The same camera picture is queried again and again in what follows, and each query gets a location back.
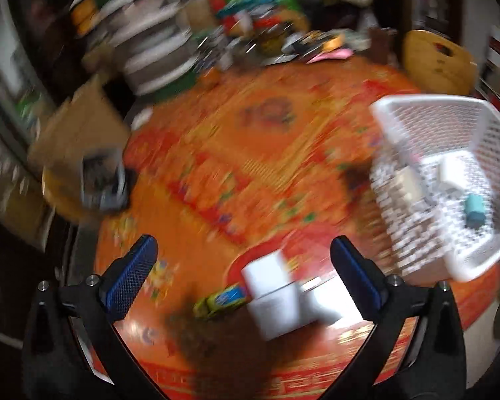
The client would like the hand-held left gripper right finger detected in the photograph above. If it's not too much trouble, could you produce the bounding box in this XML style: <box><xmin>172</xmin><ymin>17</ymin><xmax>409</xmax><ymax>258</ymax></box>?
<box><xmin>323</xmin><ymin>235</ymin><xmax>468</xmax><ymax>400</ymax></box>

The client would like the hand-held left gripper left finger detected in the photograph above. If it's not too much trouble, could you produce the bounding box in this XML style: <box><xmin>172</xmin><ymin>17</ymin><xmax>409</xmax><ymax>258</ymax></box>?
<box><xmin>22</xmin><ymin>234</ymin><xmax>161</xmax><ymax>400</ymax></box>

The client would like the small white block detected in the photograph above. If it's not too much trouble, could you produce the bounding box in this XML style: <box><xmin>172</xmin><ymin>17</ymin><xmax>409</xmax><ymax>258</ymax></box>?
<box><xmin>300</xmin><ymin>277</ymin><xmax>361</xmax><ymax>326</ymax></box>

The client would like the white perforated plastic basket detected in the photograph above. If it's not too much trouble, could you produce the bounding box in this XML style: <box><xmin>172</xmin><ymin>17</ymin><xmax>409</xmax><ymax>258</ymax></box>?
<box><xmin>369</xmin><ymin>95</ymin><xmax>500</xmax><ymax>283</ymax></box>

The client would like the large white charger box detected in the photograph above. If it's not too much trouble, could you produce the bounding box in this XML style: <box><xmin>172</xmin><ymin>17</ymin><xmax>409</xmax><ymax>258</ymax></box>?
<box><xmin>241</xmin><ymin>252</ymin><xmax>303</xmax><ymax>341</ymax></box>

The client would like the small teal box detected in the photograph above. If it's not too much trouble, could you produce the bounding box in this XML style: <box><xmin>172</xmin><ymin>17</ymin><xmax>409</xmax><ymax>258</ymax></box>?
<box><xmin>464</xmin><ymin>194</ymin><xmax>486</xmax><ymax>228</ymax></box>

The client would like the long white block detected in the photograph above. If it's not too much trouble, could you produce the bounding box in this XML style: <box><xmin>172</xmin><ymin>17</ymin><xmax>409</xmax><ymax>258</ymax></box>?
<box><xmin>437</xmin><ymin>156</ymin><xmax>470</xmax><ymax>194</ymax></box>

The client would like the black phone holder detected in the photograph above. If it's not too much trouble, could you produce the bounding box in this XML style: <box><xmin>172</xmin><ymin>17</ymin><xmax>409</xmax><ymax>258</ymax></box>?
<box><xmin>80</xmin><ymin>147</ymin><xmax>130</xmax><ymax>211</ymax></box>

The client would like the red patterned tablecloth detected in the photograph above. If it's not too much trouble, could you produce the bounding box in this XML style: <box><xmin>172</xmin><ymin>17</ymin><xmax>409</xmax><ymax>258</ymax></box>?
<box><xmin>94</xmin><ymin>56</ymin><xmax>500</xmax><ymax>400</ymax></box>

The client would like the open cardboard box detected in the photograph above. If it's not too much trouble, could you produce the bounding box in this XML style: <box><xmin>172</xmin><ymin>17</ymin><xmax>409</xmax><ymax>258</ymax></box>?
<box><xmin>27</xmin><ymin>73</ymin><xmax>132</xmax><ymax>176</ymax></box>

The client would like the black glass-door cabinet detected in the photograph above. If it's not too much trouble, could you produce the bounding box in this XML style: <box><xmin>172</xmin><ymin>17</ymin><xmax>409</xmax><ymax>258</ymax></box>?
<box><xmin>0</xmin><ymin>0</ymin><xmax>67</xmax><ymax>251</ymax></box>

